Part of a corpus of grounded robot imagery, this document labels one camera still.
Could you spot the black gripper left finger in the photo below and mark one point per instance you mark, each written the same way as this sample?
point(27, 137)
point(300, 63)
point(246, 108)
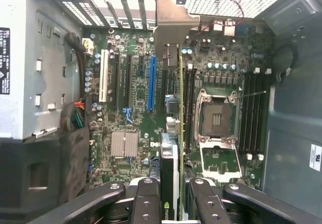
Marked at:
point(147, 201)

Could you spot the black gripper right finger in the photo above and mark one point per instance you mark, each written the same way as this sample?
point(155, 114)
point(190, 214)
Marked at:
point(208, 204)

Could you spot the metal socket cover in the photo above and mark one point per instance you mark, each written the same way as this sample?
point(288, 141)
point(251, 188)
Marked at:
point(221, 175)

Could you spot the silver chipset heatsink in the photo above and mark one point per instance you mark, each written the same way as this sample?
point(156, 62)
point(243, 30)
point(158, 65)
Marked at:
point(124, 144)

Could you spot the green motherboard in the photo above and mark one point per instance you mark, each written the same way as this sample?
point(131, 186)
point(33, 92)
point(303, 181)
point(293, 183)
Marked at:
point(141, 123)

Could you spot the CPU socket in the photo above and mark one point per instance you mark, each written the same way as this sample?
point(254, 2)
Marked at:
point(216, 118)

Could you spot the black RAM slot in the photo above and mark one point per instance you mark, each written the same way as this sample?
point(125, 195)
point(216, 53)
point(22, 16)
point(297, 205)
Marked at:
point(252, 120)
point(193, 83)
point(266, 120)
point(259, 120)
point(246, 120)
point(188, 95)

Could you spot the black plastic shroud box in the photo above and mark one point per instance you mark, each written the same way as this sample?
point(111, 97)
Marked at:
point(37, 171)

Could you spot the long black expansion slot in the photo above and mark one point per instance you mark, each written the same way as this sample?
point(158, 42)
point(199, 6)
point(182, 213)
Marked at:
point(164, 88)
point(129, 83)
point(115, 83)

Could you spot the socket locking lever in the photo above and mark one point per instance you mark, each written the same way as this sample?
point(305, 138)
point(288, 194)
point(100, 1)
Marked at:
point(251, 94)

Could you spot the blue expansion slot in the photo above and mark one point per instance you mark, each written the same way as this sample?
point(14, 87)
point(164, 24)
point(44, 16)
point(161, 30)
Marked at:
point(152, 83)

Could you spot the open black PC case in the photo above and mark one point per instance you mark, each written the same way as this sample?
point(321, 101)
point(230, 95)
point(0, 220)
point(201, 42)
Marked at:
point(289, 108)

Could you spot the white expansion slot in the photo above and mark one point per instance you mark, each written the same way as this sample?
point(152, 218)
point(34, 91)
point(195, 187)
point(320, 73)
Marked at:
point(103, 78)

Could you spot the short black expansion slot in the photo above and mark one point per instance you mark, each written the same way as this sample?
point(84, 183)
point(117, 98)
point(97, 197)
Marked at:
point(141, 65)

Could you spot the white power connector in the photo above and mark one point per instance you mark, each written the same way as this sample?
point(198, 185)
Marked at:
point(89, 49)

